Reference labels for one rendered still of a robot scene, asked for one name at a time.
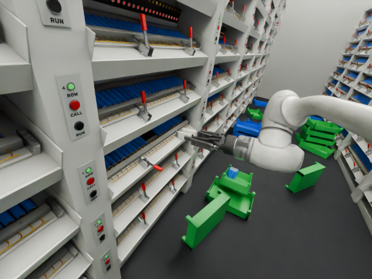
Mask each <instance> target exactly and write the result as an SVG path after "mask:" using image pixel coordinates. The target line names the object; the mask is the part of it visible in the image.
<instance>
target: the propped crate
mask: <svg viewBox="0 0 372 279"><path fill-rule="evenodd" d="M231 166H232V165H231V164H230V165H229V167H228V169H227V170H226V171H225V173H223V174H222V177H221V180H220V184H222V185H224V186H227V187H229V188H231V189H233V190H236V191H238V192H240V193H243V194H245V195H247V194H248V192H249V190H250V187H251V180H252V175H253V173H250V175H248V174H246V173H243V172H241V171H238V173H237V176H236V178H235V179H232V178H230V177H228V176H227V173H228V170H229V168H230V167H231Z"/></svg>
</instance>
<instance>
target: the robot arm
mask: <svg viewBox="0 0 372 279"><path fill-rule="evenodd" d="M312 115H317V116H320V117H322V118H325V119H326V120H328V121H330V122H332V123H335V124H336V125H338V126H340V127H342V128H345V129H346V130H348V131H350V132H352V133H355V134H356V135H358V136H360V137H362V138H365V139H367V140H369V141H372V106H368V105H364V104H360V103H356V102H352V101H348V100H343V99H339V98H336V97H331V96H324V95H316V96H309V97H304V98H301V99H300V98H299V97H298V96H297V94H296V93H295V92H293V91H291V90H281V91H278V92H276V93H275V94H274V95H273V96H272V97H271V98H270V100H269V101H268V103H267V105H266V108H265V111H264V113H263V117H262V122H261V130H260V133H259V136H258V138H253V137H248V136H243V135H240V136H239V137H237V136H233V135H227V136H226V137H224V133H217V132H212V131H206V130H200V131H194V130H189V129H186V128H182V132H181V131H178V138H180V139H183V140H187V141H191V145H193V146H197V147H200V148H203V149H207V150H208V151H210V152H214V149H221V150H223V153H224V154H228V155H231V156H232V155H234V158H235V159H239V160H242V161H245V162H250V163H252V164H254V165H256V166H258V167H260V168H263V169H267V170H270V171H275V172H282V173H293V172H296V171H298V170H299V169H300V168H301V166H302V163H303V159H304V152H303V151H302V150H301V149H300V148H299V147H298V146H296V145H295V144H291V138H292V134H293V131H296V130H297V129H298V128H299V127H300V126H302V125H304V124H305V123H306V122H307V120H308V117H309V116H312ZM210 142H211V143H210Z"/></svg>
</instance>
